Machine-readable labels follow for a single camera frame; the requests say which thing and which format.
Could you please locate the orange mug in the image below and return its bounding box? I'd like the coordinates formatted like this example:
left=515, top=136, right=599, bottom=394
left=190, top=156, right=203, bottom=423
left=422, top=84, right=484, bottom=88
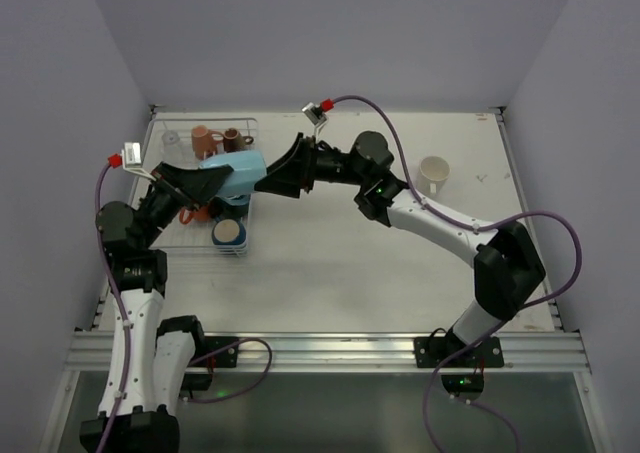
left=178, top=206, right=211, bottom=225

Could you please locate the dark green mug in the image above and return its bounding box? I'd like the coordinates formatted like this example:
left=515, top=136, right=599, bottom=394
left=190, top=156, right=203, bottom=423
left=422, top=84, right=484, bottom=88
left=208, top=195, right=251, bottom=219

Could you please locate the light blue mug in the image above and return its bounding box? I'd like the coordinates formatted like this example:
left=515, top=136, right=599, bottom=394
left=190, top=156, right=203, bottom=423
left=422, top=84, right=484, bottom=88
left=198, top=150, right=266, bottom=198

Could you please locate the pink mug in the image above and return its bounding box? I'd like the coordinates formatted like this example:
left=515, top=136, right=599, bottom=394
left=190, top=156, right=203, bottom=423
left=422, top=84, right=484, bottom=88
left=191, top=125, right=224, bottom=160

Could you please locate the brown mug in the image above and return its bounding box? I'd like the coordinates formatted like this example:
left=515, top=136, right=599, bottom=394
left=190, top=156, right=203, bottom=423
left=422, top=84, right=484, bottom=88
left=223, top=128, right=255, bottom=153

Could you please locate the white mug gold rim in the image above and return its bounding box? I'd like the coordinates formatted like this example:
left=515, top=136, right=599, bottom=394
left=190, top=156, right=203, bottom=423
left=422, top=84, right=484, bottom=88
left=416, top=156, right=451, bottom=197

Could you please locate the dark blue mug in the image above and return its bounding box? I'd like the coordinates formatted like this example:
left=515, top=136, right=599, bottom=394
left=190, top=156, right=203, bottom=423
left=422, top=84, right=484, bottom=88
left=211, top=219, right=247, bottom=247

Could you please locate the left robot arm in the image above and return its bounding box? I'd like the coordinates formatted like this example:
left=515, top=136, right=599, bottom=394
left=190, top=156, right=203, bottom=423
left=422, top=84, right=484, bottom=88
left=80, top=163, right=234, bottom=452

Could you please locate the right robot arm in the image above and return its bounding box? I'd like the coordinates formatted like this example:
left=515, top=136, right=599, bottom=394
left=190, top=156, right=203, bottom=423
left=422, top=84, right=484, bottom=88
left=255, top=131, right=546, bottom=359

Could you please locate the clear glass cup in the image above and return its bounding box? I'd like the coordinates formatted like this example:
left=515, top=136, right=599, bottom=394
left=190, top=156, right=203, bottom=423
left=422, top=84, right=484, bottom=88
left=161, top=130, right=183, bottom=166

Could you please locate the left black controller box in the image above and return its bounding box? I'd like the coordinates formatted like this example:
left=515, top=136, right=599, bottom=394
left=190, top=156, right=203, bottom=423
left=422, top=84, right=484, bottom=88
left=178, top=373, right=213, bottom=399

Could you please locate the right round controller board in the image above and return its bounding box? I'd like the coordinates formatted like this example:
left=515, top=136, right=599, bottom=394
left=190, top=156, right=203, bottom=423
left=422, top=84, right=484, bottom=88
left=441, top=373, right=485, bottom=402

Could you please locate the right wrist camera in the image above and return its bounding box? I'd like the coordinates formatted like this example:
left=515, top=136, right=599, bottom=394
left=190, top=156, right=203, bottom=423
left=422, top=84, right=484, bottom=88
left=301, top=99, right=334, bottom=138

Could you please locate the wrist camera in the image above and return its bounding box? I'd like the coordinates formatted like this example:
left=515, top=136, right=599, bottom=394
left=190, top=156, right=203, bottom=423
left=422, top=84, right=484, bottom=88
left=107, top=142, right=154, bottom=181
left=301, top=99, right=334, bottom=138

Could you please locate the white wire dish rack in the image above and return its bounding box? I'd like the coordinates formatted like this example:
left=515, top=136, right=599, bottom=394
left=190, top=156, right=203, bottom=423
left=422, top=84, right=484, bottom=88
left=143, top=116, right=265, bottom=256

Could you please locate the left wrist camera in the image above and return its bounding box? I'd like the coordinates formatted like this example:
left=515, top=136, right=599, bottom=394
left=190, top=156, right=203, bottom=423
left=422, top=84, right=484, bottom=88
left=107, top=142, right=154, bottom=181

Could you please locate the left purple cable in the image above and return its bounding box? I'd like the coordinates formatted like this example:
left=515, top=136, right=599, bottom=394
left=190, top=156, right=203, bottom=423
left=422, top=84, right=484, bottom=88
left=94, top=152, right=132, bottom=453

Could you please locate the purple cable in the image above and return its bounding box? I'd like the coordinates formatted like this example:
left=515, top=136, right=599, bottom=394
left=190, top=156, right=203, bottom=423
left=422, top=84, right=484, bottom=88
left=94, top=152, right=132, bottom=453
left=322, top=93, right=584, bottom=453

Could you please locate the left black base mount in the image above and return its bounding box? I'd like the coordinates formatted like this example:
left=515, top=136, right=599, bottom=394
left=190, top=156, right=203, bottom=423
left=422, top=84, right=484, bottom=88
left=198, top=335, right=240, bottom=369

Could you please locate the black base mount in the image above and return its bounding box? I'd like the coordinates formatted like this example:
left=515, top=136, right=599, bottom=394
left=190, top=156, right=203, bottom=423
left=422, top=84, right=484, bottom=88
left=198, top=335, right=240, bottom=369
left=413, top=328, right=505, bottom=368

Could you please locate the aluminium rail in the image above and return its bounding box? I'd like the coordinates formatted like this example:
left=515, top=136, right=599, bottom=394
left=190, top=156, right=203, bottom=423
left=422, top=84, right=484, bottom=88
left=63, top=331, right=590, bottom=374

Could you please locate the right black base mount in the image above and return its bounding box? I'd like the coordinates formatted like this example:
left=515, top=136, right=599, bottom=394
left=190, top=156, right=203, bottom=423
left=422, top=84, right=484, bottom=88
left=413, top=328, right=505, bottom=368

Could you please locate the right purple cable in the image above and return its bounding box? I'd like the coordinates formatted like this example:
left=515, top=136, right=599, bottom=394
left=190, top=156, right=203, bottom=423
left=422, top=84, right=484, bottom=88
left=322, top=93, right=584, bottom=453

